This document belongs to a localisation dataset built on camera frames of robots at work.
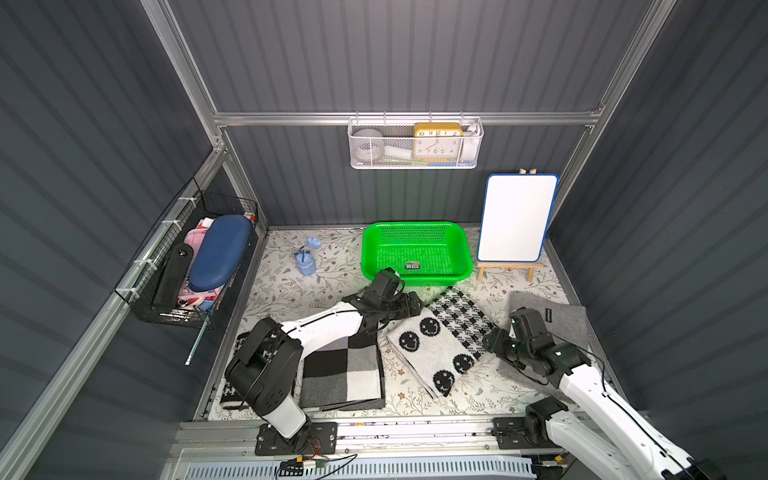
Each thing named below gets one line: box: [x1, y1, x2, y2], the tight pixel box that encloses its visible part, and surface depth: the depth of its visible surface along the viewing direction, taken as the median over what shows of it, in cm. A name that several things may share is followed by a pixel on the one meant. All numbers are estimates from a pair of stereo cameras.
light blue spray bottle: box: [294, 236, 322, 277], surface depth 103 cm
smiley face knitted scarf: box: [386, 287, 493, 399], surface depth 87 cm
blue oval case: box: [189, 214, 253, 292], surface depth 69 cm
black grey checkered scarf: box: [299, 333, 385, 412], surface depth 82 cm
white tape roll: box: [353, 128, 385, 163], surface depth 89 cm
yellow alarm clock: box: [413, 122, 464, 162], surface depth 91 cm
